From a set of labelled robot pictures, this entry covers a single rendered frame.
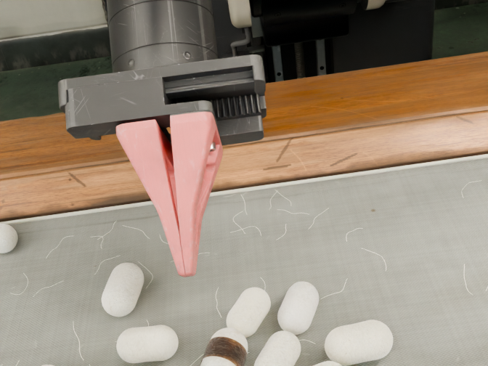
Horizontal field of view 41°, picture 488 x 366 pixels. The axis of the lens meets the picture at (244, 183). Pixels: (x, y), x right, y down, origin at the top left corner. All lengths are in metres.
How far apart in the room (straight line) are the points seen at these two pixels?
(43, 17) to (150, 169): 2.25
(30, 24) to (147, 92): 2.26
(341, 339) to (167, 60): 0.17
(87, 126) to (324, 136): 0.22
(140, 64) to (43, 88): 2.12
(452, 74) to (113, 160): 0.28
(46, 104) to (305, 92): 1.84
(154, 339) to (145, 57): 0.15
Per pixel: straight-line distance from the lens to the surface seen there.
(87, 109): 0.33
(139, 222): 0.48
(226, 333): 0.37
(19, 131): 0.59
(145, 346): 0.38
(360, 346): 0.36
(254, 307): 0.38
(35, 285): 0.46
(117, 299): 0.40
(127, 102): 0.32
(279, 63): 1.23
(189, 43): 0.34
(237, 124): 0.36
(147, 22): 0.34
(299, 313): 0.37
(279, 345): 0.36
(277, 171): 0.49
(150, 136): 0.32
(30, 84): 2.51
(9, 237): 0.49
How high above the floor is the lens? 1.04
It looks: 37 degrees down
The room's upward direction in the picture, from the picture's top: 9 degrees counter-clockwise
